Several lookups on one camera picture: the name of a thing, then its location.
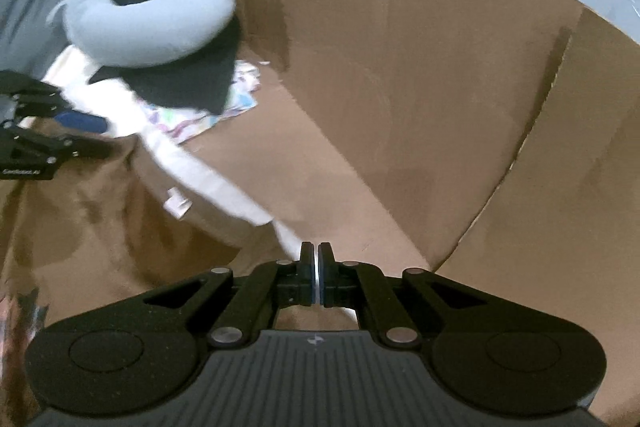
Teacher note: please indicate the cream bear print blanket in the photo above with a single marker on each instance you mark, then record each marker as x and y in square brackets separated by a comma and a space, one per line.
[175, 156]

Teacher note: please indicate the blue-grey neck pillow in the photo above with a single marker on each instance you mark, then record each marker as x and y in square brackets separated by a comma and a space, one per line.
[142, 34]

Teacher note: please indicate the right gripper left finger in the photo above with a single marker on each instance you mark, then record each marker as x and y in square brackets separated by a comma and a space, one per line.
[258, 298]

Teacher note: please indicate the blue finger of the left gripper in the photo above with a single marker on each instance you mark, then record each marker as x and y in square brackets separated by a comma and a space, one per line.
[82, 121]

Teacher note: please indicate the black cloth under neck pillow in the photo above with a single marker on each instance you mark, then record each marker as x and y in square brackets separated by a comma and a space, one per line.
[201, 80]

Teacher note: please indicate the large cardboard box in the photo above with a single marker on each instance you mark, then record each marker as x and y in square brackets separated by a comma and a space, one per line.
[496, 140]

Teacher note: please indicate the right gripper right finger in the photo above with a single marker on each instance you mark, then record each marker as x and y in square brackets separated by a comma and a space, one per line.
[366, 290]

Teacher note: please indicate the brown t-shirt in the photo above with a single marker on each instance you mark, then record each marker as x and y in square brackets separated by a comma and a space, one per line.
[21, 313]

